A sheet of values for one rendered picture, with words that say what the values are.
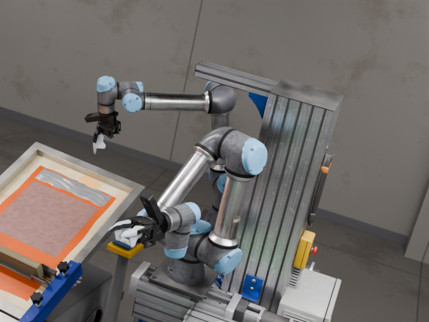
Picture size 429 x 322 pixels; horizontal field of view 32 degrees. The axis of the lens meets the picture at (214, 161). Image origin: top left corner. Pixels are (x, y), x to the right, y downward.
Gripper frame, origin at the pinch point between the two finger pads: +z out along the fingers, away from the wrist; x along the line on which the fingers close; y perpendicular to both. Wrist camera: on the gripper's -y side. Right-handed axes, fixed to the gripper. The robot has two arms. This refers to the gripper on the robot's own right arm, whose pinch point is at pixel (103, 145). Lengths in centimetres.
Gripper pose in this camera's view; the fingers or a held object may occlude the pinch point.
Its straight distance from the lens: 339.6
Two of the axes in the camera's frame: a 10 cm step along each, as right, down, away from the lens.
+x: 4.7, -5.2, 7.2
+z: -0.7, 7.9, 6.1
